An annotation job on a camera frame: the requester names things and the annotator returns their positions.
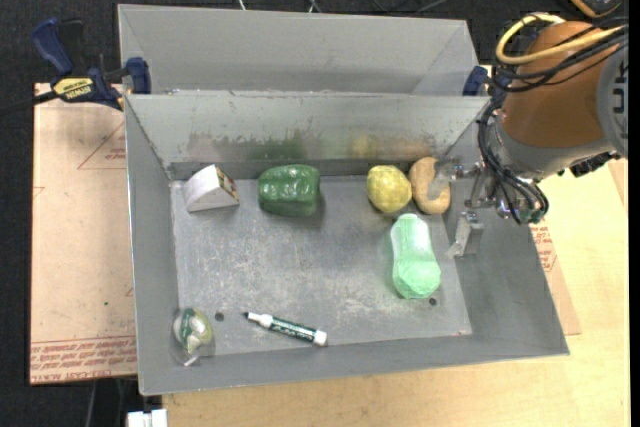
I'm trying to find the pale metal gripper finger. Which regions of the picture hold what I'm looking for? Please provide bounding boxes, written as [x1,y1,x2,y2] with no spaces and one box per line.
[446,210,486,259]
[426,156,467,202]

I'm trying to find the brown toy potato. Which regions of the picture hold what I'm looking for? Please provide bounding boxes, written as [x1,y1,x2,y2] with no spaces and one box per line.
[408,156,453,216]

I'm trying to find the yellow toy lemon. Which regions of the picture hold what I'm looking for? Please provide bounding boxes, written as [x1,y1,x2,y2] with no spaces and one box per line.
[365,164,413,215]

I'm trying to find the light green plastic bottle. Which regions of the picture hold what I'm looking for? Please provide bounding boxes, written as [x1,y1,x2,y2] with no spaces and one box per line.
[388,212,443,301]

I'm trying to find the green toy bell pepper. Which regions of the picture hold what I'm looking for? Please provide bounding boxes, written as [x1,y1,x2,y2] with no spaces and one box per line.
[257,163,322,218]

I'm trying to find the grey metal bin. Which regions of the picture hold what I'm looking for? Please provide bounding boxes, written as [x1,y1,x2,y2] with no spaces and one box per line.
[117,3,571,397]

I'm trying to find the green and white marker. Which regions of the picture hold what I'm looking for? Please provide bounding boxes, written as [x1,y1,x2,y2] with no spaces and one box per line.
[242,310,329,348]

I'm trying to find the white wedge-shaped box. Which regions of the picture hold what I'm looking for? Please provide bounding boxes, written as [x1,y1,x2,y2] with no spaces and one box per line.
[183,163,241,214]

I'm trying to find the clear packet, green white contents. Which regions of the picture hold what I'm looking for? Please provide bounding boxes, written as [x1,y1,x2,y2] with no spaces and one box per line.
[171,306,217,368]

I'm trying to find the brown cardboard board, red print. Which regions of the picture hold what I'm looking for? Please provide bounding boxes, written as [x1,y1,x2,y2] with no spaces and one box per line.
[29,82,584,386]

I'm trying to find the black cylinder on white bracket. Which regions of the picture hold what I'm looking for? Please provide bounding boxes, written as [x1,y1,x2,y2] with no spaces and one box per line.
[569,151,624,178]

